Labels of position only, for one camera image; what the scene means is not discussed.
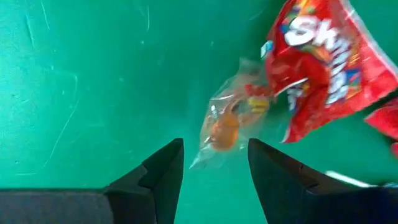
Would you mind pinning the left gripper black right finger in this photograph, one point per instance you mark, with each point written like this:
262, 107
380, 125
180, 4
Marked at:
289, 202

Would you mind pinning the clear-wrapped orange candy roll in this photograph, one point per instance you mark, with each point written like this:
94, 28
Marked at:
225, 130

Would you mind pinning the green table mat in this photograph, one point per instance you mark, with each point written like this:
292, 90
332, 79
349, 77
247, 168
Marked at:
77, 93

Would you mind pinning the red Skittles packet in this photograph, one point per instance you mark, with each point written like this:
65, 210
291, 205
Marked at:
385, 119
311, 71

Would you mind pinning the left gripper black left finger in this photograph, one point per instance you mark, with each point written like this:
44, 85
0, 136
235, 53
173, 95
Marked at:
149, 199

